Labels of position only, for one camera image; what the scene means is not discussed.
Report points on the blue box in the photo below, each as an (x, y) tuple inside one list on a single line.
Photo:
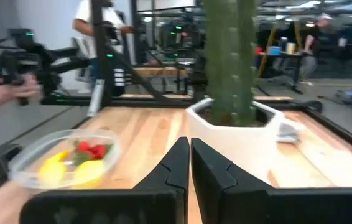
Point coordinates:
[(274, 50)]

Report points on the white hexagonal planter pot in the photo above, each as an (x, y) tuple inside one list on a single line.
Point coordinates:
[(241, 140)]

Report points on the red strawberry green leaves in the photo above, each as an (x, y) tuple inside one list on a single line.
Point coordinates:
[(83, 147), (99, 152)]

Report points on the black upright rig column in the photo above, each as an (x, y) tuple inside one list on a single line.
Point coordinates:
[(99, 46)]

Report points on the orange yellow fruit wedge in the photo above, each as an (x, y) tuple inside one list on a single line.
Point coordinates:
[(61, 155)]

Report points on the silver aluminium extrusion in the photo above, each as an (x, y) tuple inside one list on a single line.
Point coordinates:
[(95, 99)]

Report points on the black office desk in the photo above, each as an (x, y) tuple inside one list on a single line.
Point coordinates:
[(285, 55)]

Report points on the grey crumpled cloth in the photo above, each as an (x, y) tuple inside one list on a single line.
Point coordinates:
[(288, 133)]

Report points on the black table clamp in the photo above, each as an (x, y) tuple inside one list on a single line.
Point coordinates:
[(314, 105)]

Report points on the wooden table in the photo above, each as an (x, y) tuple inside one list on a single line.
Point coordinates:
[(160, 71)]

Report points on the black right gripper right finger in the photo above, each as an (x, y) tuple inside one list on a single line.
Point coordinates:
[(225, 202)]

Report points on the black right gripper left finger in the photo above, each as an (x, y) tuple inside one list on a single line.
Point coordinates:
[(151, 205)]

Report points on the yellow ladder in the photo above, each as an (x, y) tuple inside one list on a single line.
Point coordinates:
[(269, 46)]

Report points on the person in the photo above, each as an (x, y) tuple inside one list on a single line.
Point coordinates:
[(317, 40), (84, 18)]

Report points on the white cup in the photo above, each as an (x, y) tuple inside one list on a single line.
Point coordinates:
[(290, 48)]

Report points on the yellow lemon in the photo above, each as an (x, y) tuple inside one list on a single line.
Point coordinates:
[(89, 174), (52, 172)]

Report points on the person's hand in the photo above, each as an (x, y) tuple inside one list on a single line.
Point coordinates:
[(23, 88)]

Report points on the clear plastic tupperware container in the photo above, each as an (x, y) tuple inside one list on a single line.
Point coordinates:
[(23, 161)]

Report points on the green cactus plant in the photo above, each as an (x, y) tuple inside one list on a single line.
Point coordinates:
[(229, 62)]

